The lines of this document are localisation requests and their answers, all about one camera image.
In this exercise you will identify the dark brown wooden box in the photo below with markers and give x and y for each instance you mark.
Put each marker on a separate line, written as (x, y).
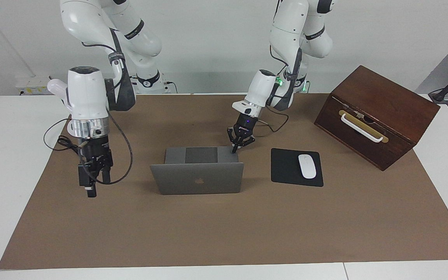
(387, 97)

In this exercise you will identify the black mouse pad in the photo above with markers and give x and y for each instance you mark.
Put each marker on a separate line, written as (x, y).
(284, 167)

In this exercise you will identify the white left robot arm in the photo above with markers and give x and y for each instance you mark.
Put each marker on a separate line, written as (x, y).
(286, 23)

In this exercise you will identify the white desk lamp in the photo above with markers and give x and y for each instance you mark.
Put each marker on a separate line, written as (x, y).
(55, 86)

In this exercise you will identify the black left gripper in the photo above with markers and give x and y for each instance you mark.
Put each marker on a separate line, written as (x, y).
(246, 124)

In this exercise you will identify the white wall power strip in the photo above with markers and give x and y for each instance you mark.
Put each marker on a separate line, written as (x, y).
(33, 84)

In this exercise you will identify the brown paper table mat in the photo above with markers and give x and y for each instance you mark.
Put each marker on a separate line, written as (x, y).
(224, 233)

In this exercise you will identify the white computer mouse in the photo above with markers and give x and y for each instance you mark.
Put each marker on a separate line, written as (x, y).
(307, 166)

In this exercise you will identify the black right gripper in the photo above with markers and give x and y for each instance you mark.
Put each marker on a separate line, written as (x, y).
(93, 155)

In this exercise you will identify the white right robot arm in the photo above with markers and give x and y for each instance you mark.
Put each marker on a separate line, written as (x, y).
(88, 97)

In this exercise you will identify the silver apple laptop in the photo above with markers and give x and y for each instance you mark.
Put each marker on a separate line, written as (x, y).
(196, 179)

